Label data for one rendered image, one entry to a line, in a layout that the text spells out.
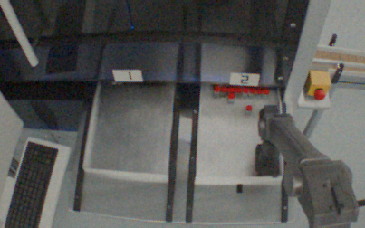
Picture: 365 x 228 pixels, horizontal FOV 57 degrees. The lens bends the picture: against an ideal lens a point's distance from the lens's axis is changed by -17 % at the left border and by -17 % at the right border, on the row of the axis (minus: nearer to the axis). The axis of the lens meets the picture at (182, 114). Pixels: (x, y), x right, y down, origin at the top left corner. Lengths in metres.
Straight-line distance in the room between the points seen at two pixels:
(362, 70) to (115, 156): 0.93
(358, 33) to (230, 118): 1.87
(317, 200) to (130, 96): 0.89
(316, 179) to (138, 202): 0.70
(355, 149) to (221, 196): 1.35
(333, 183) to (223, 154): 0.67
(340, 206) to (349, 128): 1.86
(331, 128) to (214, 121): 1.23
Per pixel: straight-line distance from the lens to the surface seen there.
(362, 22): 3.04
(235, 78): 1.15
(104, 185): 1.19
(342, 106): 2.45
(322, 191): 0.55
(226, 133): 1.22
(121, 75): 1.17
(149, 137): 1.22
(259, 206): 1.15
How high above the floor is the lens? 1.98
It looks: 62 degrees down
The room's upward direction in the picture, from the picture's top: 5 degrees counter-clockwise
